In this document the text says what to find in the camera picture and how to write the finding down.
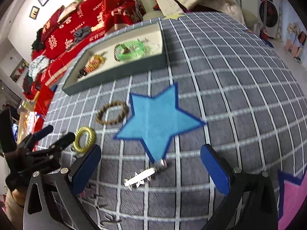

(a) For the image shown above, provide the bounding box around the gold spiral hair tie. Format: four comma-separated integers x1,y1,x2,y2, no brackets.
72,126,96,154

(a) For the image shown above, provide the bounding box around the brown braided bracelet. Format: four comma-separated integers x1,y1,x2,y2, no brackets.
96,100,130,126

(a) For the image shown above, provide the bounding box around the silver star hair clip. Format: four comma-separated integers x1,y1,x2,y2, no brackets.
124,159,168,190

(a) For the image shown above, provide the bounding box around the yellow cord hair tie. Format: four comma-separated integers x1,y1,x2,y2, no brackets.
88,53,107,69

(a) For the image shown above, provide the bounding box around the green plastic bangle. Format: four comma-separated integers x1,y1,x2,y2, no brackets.
114,40,145,61

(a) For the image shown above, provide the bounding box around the black hair claw clip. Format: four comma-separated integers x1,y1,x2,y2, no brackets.
78,68,87,79

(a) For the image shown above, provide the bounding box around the green jewelry tray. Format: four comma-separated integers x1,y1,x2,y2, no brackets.
62,22,167,96

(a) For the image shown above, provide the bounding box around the red gift bag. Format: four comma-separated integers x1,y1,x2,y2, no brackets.
34,84,58,118

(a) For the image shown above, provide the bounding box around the light patterned folded blanket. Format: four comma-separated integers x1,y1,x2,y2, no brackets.
28,56,50,81

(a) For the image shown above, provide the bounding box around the black clothing on sofa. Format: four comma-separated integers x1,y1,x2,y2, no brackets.
31,28,46,51

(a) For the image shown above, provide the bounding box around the grey checked tablecloth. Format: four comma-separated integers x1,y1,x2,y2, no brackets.
37,11,307,230

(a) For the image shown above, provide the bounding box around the grey clothing on sofa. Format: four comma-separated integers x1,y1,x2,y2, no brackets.
68,26,91,49

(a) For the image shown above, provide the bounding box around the red embroidered pillow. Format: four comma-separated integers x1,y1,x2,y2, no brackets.
41,5,65,42

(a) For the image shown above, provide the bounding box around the red covered sofa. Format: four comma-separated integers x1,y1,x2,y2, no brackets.
22,0,147,100

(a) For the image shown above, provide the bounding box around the beige green pillow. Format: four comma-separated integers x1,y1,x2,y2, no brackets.
57,0,83,23

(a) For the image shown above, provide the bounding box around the washing machine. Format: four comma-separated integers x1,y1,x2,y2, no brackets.
257,0,281,39

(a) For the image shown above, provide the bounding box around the wall painting landscape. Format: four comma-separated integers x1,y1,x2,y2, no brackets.
10,59,29,83

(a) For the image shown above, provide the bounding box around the small dark picture frame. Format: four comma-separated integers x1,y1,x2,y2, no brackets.
29,6,40,20

